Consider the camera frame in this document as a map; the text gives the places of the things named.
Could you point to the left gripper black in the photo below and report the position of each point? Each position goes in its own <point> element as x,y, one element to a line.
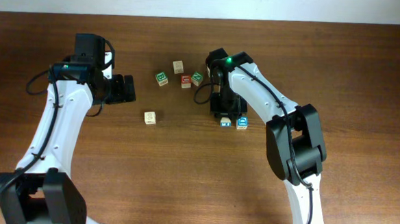
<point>119,94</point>

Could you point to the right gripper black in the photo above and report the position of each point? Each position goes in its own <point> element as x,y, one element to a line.
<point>240,108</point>

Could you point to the wooden block blue side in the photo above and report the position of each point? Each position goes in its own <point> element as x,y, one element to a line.
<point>225,122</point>

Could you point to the blue D wooden block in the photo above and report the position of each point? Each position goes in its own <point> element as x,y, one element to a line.
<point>242,122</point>

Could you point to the wooden block number 2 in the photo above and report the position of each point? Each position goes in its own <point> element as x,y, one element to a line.
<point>150,118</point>

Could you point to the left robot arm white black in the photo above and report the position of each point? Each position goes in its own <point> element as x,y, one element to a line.
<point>40,189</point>

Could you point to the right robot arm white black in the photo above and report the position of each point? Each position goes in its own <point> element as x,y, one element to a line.
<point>295,147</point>

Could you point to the green B wooden block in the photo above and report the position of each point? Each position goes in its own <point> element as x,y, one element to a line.
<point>161,78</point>

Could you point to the green N wooden block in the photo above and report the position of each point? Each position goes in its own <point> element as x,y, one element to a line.
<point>197,78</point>

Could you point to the red U wooden block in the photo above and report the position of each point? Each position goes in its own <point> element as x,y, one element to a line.
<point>185,81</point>

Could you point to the plain wooden block top left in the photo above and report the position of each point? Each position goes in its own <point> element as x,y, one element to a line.
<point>178,67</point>

